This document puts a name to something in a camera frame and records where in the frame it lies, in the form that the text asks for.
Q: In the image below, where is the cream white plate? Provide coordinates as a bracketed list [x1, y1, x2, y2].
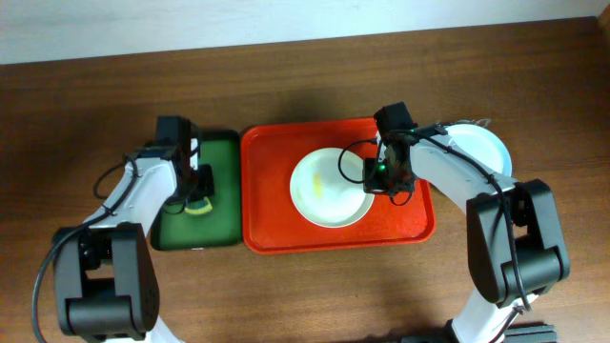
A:
[289, 148, 375, 229]

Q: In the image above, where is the yellow green scrub sponge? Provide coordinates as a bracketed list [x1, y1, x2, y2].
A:
[184, 197, 214, 215]

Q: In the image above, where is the light blue plate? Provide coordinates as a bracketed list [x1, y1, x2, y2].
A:
[446, 124, 510, 174]

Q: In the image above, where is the mint green plate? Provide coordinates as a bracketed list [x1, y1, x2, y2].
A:
[499, 152, 513, 176]

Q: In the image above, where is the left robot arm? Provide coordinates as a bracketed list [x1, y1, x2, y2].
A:
[47, 116, 214, 342]

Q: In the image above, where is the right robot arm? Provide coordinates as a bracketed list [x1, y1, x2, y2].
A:
[362, 102, 570, 342]

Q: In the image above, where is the red plastic tray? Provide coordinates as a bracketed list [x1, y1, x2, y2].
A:
[241, 117, 436, 254]

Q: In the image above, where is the dark green tray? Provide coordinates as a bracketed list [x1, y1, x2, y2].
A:
[150, 130, 242, 251]

